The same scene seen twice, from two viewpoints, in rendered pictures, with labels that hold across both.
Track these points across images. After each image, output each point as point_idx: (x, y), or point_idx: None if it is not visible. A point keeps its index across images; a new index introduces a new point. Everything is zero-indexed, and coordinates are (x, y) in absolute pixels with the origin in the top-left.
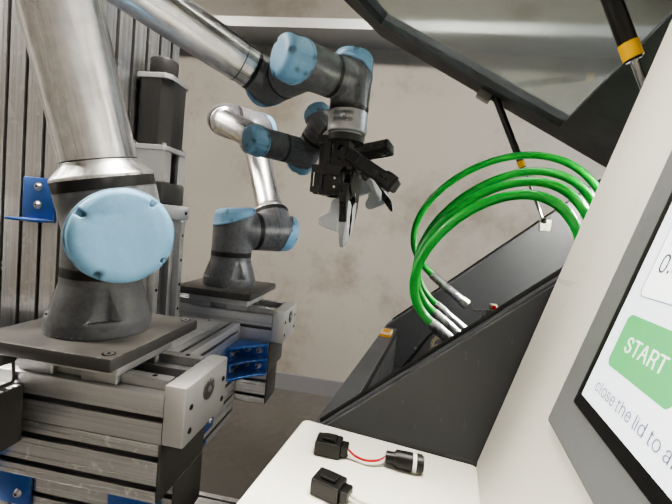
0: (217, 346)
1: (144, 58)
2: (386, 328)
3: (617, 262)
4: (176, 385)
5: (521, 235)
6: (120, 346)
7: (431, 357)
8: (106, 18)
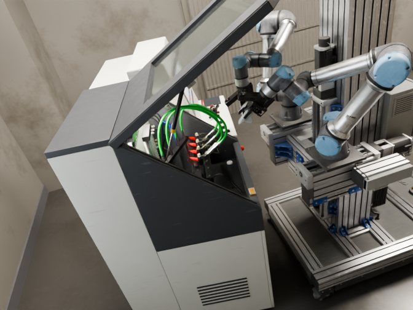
0: (303, 155)
1: (331, 34)
2: (254, 193)
3: (187, 101)
4: (262, 125)
5: (178, 167)
6: (273, 115)
7: (211, 125)
8: (319, 26)
